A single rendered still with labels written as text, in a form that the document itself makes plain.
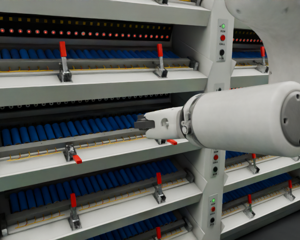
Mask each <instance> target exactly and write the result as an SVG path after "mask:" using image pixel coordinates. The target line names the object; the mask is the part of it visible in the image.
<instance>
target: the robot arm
mask: <svg viewBox="0 0 300 240"><path fill-rule="evenodd" d="M224 1H225V5H226V8H227V10H228V12H229V13H230V14H231V15H232V16H233V17H235V18H236V19H238V20H240V21H241V22H243V23H244V24H246V25H247V26H249V27H250V28H251V29H252V30H253V31H254V32H255V33H256V34H257V35H258V36H259V38H260V39H261V41H262V43H263V45H264V48H265V50H266V53H267V58H268V64H269V81H268V84H265V85H258V86H251V87H245V88H238V89H231V90H223V91H216V92H209V93H202V94H197V95H195V96H193V97H192V98H190V99H189V100H188V101H187V102H186V103H185V104H184V106H182V107H175V108H169V109H164V110H158V111H153V112H148V113H146V114H145V115H138V119H137V122H134V128H135V129H139V130H146V131H147V132H146V138H148V139H159V140H177V139H187V140H188V141H189V142H190V143H191V144H193V145H194V146H196V147H200V148H207V149H216V150H228V151H236V152H245V153H254V154H262V155H271V156H279V157H288V158H293V157H297V156H299V155H300V0H224Z"/></svg>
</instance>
